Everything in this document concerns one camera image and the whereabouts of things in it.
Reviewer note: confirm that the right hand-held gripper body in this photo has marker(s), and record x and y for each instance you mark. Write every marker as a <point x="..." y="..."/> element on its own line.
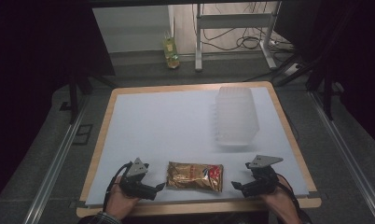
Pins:
<point x="263" y="177"/>

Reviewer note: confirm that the black metal stand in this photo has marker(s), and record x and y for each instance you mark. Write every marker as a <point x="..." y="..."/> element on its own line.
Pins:
<point x="73" y="96"/>
<point x="327" y="90"/>

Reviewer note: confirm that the white power strip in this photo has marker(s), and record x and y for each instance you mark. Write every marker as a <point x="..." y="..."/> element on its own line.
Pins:
<point x="282" y="45"/>

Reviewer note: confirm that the white metal desk frame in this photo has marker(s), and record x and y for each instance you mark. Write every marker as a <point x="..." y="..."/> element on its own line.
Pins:
<point x="198" y="37"/>

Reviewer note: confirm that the yellow-green drink bottle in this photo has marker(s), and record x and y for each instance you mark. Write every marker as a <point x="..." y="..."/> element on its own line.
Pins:
<point x="171" y="51"/>

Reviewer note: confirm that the person's right hand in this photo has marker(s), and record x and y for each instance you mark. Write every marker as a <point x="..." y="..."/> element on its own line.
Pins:
<point x="279" y="200"/>

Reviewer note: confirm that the aluminium floor rail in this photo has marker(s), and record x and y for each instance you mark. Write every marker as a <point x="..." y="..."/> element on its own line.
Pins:
<point x="56" y="161"/>
<point x="347" y="155"/>

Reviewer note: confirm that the golden snack packet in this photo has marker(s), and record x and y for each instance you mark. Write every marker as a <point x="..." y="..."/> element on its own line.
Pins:
<point x="195" y="176"/>

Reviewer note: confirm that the white board panel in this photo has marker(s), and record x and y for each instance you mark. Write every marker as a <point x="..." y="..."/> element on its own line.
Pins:
<point x="129" y="28"/>

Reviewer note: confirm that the person's left hand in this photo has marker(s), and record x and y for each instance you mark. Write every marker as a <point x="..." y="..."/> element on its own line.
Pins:
<point x="122" y="202"/>

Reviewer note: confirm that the clear plastic container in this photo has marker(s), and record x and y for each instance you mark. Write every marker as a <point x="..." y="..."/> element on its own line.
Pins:
<point x="236" y="115"/>

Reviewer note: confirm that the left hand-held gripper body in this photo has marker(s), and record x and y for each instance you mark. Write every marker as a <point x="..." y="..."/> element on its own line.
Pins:
<point x="135" y="179"/>

